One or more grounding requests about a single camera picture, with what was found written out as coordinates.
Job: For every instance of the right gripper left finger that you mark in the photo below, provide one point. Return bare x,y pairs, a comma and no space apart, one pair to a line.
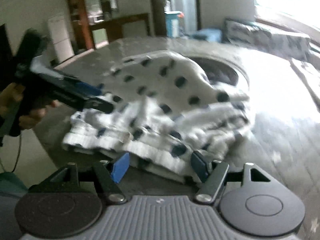
106,177

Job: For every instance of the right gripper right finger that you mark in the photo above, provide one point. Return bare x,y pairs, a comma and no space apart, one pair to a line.
212,175

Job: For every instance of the white black polka dot garment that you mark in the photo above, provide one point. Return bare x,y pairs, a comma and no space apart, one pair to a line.
165,109

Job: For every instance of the person's left hand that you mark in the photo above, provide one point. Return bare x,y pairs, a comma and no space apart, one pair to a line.
31,114

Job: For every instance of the white refrigerator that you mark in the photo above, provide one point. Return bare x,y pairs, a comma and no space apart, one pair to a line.
60,38

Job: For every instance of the dark wooden console table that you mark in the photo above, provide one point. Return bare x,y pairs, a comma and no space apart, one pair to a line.
114,27

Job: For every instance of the round black induction cooktop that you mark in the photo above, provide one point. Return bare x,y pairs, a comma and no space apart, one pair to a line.
219,70

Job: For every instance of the dark wooden display cabinet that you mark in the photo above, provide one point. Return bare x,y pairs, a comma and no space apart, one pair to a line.
84,14

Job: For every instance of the blue sofa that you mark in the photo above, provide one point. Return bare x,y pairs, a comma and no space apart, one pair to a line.
207,33

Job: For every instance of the teal and white storage cabinet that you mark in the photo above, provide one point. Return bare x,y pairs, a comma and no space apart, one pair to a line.
172,23

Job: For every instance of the butterfly print cushion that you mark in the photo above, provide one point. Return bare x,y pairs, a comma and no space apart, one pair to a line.
265,36

